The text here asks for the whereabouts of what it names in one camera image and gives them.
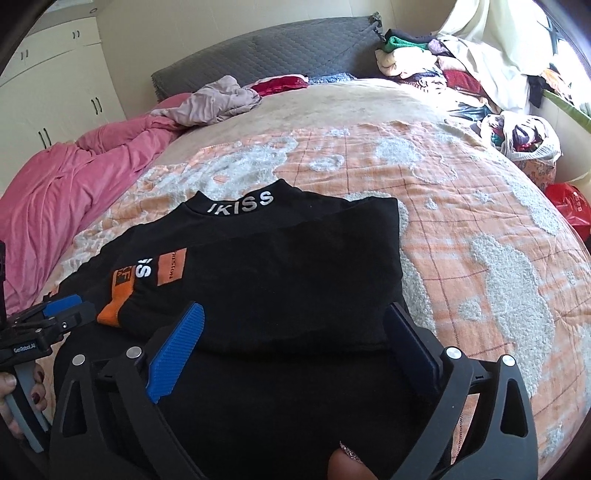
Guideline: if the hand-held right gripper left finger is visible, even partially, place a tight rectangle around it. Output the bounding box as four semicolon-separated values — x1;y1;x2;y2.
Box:
48;302;208;480

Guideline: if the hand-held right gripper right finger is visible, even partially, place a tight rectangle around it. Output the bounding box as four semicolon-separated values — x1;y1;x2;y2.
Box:
385;302;539;480

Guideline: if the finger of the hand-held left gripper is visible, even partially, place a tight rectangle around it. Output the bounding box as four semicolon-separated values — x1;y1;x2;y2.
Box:
9;294;84;325
28;302;96;343

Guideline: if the black sweater with orange patches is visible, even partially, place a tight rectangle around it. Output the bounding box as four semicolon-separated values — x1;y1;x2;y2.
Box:
51;179;444;480

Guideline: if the white plastic bag of clothes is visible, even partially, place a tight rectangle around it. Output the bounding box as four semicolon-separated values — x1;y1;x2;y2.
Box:
480;111;563;162

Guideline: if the pile of mixed clothes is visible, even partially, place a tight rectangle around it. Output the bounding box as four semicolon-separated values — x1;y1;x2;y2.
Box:
374;28;505;116

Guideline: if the person's left hand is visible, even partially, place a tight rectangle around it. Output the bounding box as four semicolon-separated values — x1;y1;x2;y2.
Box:
0;361;48;439

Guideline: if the person's right hand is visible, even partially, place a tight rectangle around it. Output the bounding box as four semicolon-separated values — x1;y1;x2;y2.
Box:
328;440;378;480

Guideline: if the pink quilt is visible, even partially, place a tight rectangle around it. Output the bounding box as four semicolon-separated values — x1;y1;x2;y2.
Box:
0;92;195;319

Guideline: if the orange and white fleece blanket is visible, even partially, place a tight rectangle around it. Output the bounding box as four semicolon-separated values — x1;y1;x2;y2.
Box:
46;119;591;468

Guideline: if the red plastic bag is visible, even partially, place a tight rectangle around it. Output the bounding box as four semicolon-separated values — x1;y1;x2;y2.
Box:
545;182;591;241

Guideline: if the floral storage box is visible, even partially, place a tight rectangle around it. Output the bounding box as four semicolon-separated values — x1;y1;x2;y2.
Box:
517;157;558;191

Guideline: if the white wardrobe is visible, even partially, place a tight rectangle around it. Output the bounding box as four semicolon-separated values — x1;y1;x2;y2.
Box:
0;0;128;153

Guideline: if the mauve crumpled garment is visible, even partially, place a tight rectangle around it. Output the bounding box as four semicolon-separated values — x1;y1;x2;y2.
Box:
161;75;262;128

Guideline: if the beige bed sheet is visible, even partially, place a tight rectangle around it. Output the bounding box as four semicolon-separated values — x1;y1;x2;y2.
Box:
152;78;483;155

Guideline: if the blue grey cloth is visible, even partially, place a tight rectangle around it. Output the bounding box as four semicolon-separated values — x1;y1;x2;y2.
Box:
307;71;357;85

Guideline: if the red cloth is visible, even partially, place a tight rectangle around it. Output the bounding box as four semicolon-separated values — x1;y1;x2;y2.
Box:
249;74;309;97

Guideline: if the white curtain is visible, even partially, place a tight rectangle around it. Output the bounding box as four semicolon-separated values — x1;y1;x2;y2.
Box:
436;0;578;112

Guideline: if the grey quilted headboard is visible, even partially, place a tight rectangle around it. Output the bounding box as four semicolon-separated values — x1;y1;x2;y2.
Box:
151;16;385;102

